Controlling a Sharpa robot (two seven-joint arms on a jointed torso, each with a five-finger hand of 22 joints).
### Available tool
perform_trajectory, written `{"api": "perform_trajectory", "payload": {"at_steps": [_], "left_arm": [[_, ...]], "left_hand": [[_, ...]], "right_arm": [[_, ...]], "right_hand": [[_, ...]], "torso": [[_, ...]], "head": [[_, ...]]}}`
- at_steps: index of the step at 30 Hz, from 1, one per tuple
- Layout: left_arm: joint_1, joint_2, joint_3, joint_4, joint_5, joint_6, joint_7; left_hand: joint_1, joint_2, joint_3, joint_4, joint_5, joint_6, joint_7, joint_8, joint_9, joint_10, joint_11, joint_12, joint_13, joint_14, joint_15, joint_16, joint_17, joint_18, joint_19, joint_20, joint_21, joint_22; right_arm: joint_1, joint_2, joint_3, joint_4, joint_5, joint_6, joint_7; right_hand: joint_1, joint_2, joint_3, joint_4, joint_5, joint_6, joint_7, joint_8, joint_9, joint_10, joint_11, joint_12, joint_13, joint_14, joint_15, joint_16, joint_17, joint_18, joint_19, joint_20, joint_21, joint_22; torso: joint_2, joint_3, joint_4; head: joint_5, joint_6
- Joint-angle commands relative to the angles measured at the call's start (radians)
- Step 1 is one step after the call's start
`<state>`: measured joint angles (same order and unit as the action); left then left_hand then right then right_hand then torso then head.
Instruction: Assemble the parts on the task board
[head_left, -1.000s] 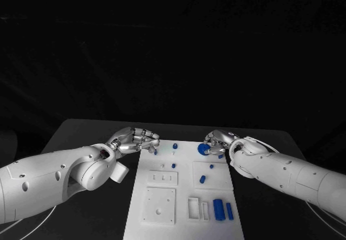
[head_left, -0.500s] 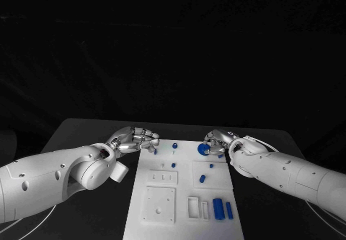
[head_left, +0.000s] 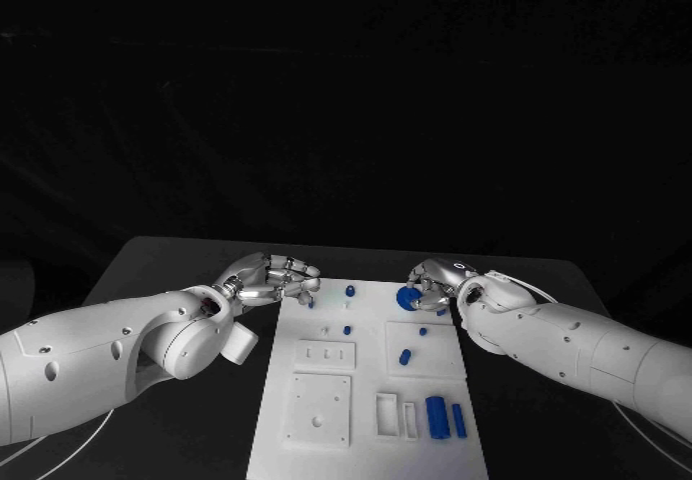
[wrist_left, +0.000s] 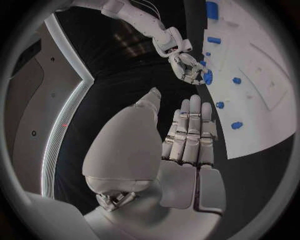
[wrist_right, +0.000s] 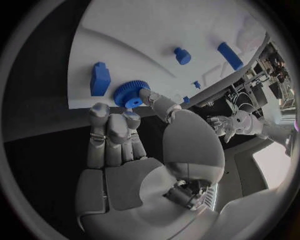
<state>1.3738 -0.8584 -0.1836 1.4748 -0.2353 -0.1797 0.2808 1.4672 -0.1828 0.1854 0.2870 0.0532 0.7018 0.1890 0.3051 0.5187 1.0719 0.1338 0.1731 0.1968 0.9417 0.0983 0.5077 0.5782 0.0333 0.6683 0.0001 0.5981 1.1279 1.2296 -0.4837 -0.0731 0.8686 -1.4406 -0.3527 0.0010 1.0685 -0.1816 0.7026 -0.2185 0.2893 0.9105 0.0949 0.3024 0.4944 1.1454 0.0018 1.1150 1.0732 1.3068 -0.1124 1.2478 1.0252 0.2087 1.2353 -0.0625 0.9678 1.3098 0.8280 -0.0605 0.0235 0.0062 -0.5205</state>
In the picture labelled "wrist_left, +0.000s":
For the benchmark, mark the white task board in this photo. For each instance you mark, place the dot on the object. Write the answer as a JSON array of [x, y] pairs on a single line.
[[253, 78]]

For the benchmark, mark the short blue cylinder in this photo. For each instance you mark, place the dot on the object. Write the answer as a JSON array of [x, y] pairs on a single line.
[[214, 40]]

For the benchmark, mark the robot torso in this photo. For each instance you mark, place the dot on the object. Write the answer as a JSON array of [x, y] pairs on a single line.
[[58, 105]]

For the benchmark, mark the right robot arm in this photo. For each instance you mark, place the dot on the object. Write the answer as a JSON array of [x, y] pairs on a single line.
[[145, 20]]

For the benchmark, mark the blue plug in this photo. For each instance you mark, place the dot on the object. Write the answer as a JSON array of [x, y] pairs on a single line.
[[236, 125]]

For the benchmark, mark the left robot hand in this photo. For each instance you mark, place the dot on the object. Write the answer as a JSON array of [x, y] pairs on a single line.
[[131, 150]]

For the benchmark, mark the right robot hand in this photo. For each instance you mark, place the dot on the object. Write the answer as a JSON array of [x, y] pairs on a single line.
[[185, 65]]

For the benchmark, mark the blue gear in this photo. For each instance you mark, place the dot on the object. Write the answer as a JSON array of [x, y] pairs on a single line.
[[208, 76]]

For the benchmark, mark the long blue cylinder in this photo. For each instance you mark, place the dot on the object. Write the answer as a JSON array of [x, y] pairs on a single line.
[[212, 10]]

